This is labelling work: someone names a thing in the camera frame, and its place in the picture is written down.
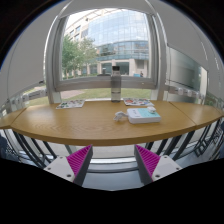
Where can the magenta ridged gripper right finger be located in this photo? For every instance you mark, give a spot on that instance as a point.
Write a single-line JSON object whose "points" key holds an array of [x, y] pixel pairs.
{"points": [[153, 167]]}

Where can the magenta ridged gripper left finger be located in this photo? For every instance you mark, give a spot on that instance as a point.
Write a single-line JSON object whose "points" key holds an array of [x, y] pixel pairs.
{"points": [[73, 167]]}

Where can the small white earbuds case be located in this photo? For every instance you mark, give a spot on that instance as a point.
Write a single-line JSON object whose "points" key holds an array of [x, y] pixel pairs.
{"points": [[151, 109]]}

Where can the left colourful leaflet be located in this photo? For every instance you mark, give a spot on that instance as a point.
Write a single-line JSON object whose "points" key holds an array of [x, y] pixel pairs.
{"points": [[71, 104]]}

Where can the colourful leaflet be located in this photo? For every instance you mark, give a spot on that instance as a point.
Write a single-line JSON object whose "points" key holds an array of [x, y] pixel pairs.
{"points": [[71, 104], [137, 102]]}

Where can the right colourful leaflet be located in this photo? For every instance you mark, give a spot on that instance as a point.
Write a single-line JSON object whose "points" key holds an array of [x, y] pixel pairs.
{"points": [[137, 102]]}

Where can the clear water bottle black cap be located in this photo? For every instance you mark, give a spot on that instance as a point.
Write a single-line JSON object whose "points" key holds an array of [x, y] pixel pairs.
{"points": [[115, 84]]}

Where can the white charger plug with cable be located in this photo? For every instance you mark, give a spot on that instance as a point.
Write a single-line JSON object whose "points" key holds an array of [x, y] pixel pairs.
{"points": [[119, 115]]}

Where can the white window frame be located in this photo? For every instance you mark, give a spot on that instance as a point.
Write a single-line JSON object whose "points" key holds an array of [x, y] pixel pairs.
{"points": [[84, 47]]}

